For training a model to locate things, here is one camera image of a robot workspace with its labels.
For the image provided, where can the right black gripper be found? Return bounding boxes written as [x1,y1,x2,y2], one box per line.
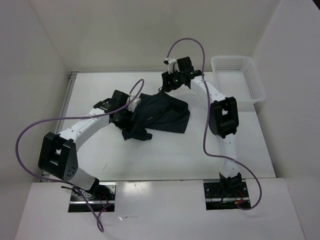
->
[161,67,184,93]

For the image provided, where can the aluminium table edge rail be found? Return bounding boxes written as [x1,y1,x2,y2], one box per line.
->
[39,71,79,182]

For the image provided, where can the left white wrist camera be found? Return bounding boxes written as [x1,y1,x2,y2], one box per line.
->
[127,97,141,113]

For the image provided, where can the white plastic mesh basket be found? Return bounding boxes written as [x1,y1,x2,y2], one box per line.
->
[210,55,266,104]

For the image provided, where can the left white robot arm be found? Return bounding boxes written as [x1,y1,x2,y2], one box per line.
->
[38,90,141,200]

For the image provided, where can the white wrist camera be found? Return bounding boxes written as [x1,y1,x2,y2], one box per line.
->
[163,57,177,74]
[127,97,141,113]

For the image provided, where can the dark navy shorts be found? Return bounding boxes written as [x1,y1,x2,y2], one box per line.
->
[122,91,190,141]

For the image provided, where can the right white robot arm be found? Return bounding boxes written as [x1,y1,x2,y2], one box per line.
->
[161,57,242,197]

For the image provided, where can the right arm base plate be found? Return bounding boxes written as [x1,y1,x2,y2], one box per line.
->
[203,179,251,211]

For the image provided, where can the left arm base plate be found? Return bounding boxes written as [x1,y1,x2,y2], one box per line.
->
[68,181,117,213]

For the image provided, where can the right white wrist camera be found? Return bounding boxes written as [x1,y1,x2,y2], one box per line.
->
[163,57,177,74]

